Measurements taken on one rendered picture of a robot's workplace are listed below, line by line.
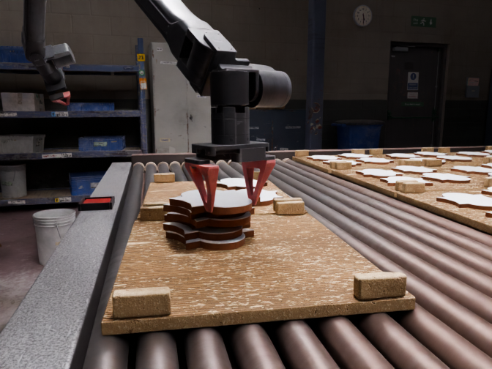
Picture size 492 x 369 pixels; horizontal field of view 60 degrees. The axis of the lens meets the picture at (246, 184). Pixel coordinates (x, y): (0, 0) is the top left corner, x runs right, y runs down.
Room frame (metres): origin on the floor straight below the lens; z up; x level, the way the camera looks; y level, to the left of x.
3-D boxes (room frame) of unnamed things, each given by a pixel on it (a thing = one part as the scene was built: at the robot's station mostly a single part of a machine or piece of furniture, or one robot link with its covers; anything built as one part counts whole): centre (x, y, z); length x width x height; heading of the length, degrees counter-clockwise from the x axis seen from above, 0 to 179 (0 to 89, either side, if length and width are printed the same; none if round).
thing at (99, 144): (5.15, 1.72, 0.72); 0.50 x 0.38 x 0.16; 99
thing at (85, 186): (5.12, 1.80, 0.25); 0.62 x 0.42 x 0.22; 114
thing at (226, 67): (0.65, 0.02, 1.18); 0.07 x 0.06 x 0.07; 127
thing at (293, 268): (0.64, 0.01, 0.93); 0.41 x 0.35 x 0.02; 10
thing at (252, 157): (0.66, 0.00, 1.05); 0.07 x 0.07 x 0.09; 35
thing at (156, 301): (0.42, 0.11, 0.95); 0.06 x 0.02 x 0.03; 100
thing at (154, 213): (0.81, 0.17, 0.95); 0.06 x 0.02 x 0.03; 100
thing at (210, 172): (0.63, 0.04, 1.05); 0.07 x 0.07 x 0.09; 35
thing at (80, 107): (5.07, 1.81, 1.14); 0.50 x 0.38 x 0.11; 115
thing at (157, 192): (1.05, 0.07, 0.93); 0.41 x 0.35 x 0.02; 9
